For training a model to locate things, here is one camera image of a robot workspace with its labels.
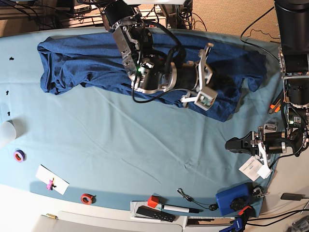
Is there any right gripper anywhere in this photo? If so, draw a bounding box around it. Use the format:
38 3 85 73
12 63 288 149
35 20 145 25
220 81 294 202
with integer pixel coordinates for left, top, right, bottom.
169 43 238 108

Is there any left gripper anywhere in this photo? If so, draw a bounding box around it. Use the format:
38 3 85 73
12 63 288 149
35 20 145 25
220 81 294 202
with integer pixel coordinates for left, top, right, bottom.
225 125 287 167

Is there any dark blue t-shirt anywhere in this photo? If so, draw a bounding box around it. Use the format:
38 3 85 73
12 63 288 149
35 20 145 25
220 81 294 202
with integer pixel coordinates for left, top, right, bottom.
37 33 267 122

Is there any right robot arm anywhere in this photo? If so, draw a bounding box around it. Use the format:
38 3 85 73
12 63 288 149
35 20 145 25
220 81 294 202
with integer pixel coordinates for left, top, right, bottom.
93 0 237 111

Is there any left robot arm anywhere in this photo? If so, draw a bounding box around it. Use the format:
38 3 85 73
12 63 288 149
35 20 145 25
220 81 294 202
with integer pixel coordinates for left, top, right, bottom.
225 0 309 159

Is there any white paper packet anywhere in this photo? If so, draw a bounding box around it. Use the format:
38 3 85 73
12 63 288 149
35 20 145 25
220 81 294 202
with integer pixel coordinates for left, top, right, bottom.
239 157 262 181

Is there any blister pack of batteries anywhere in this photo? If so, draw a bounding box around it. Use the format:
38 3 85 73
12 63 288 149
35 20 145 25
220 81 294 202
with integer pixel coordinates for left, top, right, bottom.
263 118 278 133

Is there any orange black utility knife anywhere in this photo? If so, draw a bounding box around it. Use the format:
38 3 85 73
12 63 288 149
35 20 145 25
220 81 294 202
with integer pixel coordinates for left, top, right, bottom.
268 99 281 114

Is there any blue plastic box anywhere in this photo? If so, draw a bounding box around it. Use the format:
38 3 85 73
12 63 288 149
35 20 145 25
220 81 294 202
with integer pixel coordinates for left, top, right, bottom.
215 183 253 216

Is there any small black phone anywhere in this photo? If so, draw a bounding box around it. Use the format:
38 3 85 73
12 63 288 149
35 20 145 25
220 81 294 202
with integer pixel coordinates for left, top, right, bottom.
281 193 303 201

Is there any blue orange bar clamp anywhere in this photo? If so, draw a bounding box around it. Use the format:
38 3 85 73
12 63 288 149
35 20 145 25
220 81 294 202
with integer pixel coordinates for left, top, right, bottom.
220 205 255 232

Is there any black white marker pen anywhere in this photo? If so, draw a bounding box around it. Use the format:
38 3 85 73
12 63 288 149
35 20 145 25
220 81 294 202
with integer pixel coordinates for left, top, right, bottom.
162 204 201 214

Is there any red cube block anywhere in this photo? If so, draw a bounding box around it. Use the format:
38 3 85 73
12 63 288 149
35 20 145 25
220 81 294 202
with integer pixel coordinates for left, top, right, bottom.
147 195 159 208

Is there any black remote control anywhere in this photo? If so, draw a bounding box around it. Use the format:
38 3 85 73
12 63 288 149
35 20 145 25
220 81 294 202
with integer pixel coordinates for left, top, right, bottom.
136 205 176 222

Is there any white notepad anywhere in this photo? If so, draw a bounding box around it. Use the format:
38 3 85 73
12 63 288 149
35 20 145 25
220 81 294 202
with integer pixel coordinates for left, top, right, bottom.
130 200 188 230

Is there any light blue table cloth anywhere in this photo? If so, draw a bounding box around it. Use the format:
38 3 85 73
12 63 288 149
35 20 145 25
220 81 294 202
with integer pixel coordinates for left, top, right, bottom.
0 28 282 210

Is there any red tape roll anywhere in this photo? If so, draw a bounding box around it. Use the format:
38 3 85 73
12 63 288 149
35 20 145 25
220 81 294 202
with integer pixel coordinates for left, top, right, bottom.
81 193 96 205

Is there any white paper card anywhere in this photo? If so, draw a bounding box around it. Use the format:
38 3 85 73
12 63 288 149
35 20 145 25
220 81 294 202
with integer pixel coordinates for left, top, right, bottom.
36 165 69 195

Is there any pink binder clip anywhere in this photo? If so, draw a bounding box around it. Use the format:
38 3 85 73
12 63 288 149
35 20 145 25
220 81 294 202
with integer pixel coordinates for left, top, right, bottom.
46 179 56 190

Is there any purple tape roll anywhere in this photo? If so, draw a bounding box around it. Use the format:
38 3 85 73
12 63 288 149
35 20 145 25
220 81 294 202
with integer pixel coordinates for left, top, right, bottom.
14 149 26 162

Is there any translucent plastic cup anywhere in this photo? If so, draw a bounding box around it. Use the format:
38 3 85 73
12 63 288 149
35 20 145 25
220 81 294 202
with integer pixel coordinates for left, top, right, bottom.
0 121 16 148

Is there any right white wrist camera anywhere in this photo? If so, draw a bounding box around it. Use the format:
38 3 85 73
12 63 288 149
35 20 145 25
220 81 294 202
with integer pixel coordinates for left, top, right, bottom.
194 87 217 111

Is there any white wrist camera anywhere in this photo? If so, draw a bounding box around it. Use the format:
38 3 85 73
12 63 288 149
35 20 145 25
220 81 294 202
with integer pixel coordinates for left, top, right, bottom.
257 165 272 179
194 87 217 111

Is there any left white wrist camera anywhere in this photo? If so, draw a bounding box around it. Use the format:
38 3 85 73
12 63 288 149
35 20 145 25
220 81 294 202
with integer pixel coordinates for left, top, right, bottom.
257 165 272 179

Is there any black lanyard with clip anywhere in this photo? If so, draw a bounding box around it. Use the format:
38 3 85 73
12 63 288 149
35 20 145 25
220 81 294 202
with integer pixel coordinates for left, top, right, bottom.
177 188 219 212

